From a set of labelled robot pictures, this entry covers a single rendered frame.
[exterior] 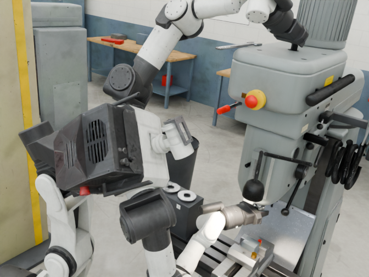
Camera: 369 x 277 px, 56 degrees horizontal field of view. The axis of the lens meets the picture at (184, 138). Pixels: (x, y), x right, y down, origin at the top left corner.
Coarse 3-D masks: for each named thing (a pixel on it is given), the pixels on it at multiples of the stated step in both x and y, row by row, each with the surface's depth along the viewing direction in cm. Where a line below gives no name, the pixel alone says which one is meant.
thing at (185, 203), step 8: (168, 184) 174; (176, 184) 175; (168, 192) 169; (176, 192) 170; (184, 192) 169; (192, 192) 170; (176, 200) 165; (184, 200) 163; (192, 200) 164; (200, 200) 167; (176, 208) 165; (184, 208) 162; (192, 208) 163; (176, 216) 167; (184, 216) 163; (192, 216) 165; (176, 224) 168; (184, 224) 165; (192, 224) 168; (176, 232) 170; (184, 232) 166; (192, 232) 171
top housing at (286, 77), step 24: (240, 48) 110; (264, 48) 114; (288, 48) 120; (312, 48) 125; (240, 72) 107; (264, 72) 103; (288, 72) 98; (312, 72) 99; (336, 72) 121; (240, 96) 110; (288, 96) 101
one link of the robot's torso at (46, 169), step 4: (44, 164) 123; (48, 164) 123; (36, 168) 125; (40, 168) 124; (44, 168) 123; (48, 168) 123; (52, 168) 123; (36, 172) 125; (40, 172) 125; (44, 172) 124; (48, 172) 123; (52, 172) 123; (52, 176) 123; (64, 192) 126
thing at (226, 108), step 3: (237, 102) 120; (240, 102) 120; (231, 105) 116; (234, 105) 117; (237, 105) 119; (219, 108) 111; (222, 108) 111; (225, 108) 112; (228, 108) 113; (231, 108) 116; (219, 111) 110; (222, 111) 111; (225, 111) 112; (228, 111) 114; (219, 114) 111
